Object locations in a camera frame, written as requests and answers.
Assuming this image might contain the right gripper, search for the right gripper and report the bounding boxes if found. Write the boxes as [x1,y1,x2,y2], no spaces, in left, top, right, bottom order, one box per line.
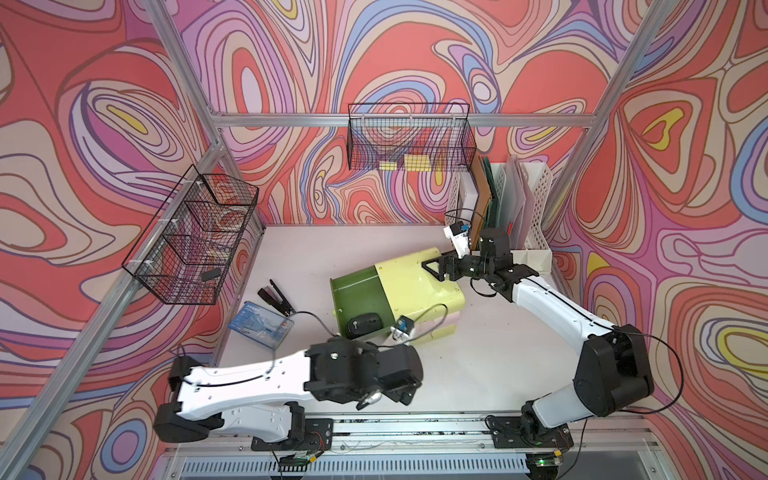
[421,248,491,284]

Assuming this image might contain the green drawer cabinet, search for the green drawer cabinet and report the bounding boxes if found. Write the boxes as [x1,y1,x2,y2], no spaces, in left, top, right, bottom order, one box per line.
[361,248,466,346]

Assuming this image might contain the green drawer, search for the green drawer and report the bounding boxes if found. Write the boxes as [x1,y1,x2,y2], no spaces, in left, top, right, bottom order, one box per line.
[330,266,395,340]

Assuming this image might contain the black computer mouse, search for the black computer mouse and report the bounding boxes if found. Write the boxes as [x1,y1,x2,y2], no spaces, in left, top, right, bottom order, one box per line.
[346,312,383,339]

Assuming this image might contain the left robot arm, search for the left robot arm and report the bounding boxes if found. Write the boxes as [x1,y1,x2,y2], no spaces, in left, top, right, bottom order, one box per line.
[153,337,424,444]

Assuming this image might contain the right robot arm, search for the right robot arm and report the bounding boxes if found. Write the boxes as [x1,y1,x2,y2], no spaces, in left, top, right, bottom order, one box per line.
[421,228,655,445]

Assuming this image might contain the green folder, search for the green folder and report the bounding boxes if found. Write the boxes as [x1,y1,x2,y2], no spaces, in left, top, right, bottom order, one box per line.
[482,157,501,228]

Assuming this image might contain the brown folder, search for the brown folder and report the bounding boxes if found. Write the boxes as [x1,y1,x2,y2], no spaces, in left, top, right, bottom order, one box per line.
[470,155,493,247]

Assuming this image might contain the white file organizer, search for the white file organizer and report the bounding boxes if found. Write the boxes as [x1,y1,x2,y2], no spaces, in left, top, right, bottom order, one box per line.
[444,156,553,275]

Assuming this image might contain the yellow sticky note pad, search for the yellow sticky note pad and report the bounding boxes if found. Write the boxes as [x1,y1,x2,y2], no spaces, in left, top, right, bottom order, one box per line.
[403,154,433,172]

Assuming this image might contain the blue card pack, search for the blue card pack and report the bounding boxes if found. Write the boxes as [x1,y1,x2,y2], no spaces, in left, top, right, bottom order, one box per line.
[228,301,294,350]

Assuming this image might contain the black stapler tool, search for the black stapler tool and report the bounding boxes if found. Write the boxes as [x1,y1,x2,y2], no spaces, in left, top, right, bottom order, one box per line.
[257,279,296,317]

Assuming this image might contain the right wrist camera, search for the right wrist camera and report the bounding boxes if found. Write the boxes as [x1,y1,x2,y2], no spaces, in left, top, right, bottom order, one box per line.
[443,220,471,259]

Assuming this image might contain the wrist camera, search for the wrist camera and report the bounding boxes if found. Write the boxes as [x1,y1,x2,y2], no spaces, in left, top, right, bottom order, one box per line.
[392,316,415,341]
[443,220,471,259]

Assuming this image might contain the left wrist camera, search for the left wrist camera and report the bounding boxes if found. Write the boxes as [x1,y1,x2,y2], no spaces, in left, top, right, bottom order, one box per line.
[392,316,415,341]

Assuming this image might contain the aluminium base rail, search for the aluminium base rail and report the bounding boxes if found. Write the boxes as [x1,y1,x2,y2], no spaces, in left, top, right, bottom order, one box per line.
[150,412,676,479]

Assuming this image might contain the back black wire basket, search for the back black wire basket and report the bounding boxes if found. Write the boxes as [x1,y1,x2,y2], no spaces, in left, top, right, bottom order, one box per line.
[346,100,477,172]

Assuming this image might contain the black wire basket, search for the black wire basket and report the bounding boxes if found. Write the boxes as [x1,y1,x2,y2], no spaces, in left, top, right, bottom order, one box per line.
[346,100,477,172]
[122,166,259,305]

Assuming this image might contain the left black wire basket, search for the left black wire basket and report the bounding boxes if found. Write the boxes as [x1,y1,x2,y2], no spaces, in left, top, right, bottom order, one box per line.
[122,166,259,305]

